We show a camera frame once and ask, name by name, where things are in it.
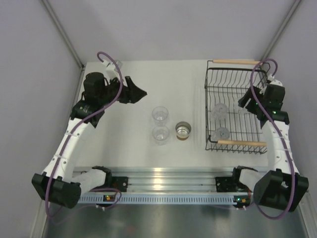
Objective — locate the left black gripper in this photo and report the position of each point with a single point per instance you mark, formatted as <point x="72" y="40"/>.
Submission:
<point x="131" y="93"/>

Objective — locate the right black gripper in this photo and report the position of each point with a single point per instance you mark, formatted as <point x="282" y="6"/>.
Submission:
<point x="250" y="94"/>

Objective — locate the black wire dish rack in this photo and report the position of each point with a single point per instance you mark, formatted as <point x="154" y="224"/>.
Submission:
<point x="227" y="85"/>

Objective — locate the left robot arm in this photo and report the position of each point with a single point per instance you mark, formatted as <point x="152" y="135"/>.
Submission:
<point x="84" y="118"/>

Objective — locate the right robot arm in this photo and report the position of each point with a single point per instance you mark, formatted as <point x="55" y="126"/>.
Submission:
<point x="282" y="187"/>

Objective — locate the clear plastic cup bottom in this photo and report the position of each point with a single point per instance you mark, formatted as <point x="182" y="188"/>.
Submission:
<point x="160" y="135"/>

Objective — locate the steel cup cork base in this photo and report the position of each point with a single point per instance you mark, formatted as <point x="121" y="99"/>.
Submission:
<point x="183" y="130"/>

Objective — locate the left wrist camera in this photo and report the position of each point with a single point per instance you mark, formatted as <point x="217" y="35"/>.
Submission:
<point x="112" y="70"/>

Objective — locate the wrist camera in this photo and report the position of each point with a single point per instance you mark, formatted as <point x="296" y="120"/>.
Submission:
<point x="112" y="70"/>
<point x="271" y="79"/>

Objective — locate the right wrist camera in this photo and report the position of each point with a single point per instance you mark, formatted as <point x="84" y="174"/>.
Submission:
<point x="271" y="79"/>

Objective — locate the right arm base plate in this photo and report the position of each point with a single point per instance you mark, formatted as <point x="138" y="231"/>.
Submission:
<point x="228" y="184"/>

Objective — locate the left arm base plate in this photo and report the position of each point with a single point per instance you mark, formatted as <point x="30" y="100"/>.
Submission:
<point x="120" y="183"/>

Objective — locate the aluminium mounting rail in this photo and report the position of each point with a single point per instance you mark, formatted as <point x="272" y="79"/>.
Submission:
<point x="146" y="180"/>

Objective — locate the slotted grey cable duct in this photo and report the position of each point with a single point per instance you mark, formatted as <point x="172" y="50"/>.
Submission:
<point x="188" y="199"/>

